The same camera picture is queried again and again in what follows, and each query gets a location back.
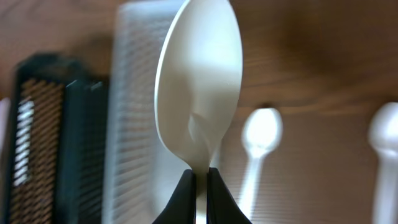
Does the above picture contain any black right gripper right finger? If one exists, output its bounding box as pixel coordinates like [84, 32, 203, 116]
[206, 167, 251, 224]

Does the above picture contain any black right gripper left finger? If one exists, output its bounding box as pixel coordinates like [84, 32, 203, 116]
[152, 169, 197, 224]

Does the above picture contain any white plastic spoon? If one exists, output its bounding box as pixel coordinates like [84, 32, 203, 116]
[238, 108, 283, 220]
[368, 102, 397, 224]
[154, 0, 243, 223]

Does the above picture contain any white plastic basket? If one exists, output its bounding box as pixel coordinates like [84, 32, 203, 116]
[102, 1, 187, 223]

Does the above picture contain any dark green plastic basket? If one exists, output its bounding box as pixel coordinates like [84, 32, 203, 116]
[1, 53, 109, 223]

